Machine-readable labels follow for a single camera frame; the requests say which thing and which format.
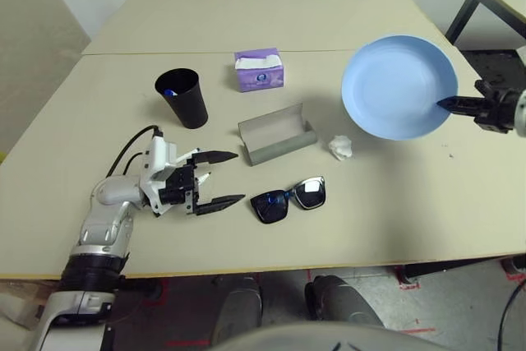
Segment grey left robot leg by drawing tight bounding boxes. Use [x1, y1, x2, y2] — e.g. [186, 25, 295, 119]
[211, 276, 264, 344]

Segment grey right robot leg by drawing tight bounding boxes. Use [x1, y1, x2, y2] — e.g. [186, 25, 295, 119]
[304, 275, 385, 327]

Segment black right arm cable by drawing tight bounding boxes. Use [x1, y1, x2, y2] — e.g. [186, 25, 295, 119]
[496, 280, 526, 351]

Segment beige side table black frame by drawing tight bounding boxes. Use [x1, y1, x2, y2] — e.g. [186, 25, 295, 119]
[445, 0, 526, 52]

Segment black table foot bar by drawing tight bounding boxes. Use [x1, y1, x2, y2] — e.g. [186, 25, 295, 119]
[404, 258, 526, 280]
[118, 279, 164, 298]

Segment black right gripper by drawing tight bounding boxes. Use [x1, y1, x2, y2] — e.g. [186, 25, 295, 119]
[436, 79, 520, 135]

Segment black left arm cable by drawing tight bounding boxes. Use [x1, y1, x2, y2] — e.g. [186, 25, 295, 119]
[105, 124, 164, 179]

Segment black plastic cup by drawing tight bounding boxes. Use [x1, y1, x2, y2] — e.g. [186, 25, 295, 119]
[154, 67, 210, 130]

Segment grey robot torso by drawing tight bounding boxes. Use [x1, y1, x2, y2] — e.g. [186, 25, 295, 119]
[205, 321, 461, 351]

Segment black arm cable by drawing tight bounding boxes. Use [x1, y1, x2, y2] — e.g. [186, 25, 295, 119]
[496, 280, 526, 351]
[105, 124, 164, 179]

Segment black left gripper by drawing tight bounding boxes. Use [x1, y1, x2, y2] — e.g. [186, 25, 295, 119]
[158, 150, 247, 218]

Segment grey robot leg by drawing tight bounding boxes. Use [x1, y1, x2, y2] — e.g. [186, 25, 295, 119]
[211, 276, 264, 344]
[304, 275, 385, 327]

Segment black sunglasses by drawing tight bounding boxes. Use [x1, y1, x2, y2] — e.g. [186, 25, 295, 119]
[250, 175, 326, 226]

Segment purple tissue box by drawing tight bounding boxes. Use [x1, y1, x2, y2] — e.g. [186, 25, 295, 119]
[233, 47, 286, 94]

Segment white tissue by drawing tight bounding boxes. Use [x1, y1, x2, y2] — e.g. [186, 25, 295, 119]
[327, 135, 353, 161]

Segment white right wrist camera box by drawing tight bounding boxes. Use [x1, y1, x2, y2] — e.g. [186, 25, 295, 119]
[515, 88, 526, 138]

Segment blue plate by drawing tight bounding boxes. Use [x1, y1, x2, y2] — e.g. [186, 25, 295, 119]
[341, 34, 459, 141]

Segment grey glasses case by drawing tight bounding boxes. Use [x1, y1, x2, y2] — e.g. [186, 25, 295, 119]
[238, 103, 317, 168]

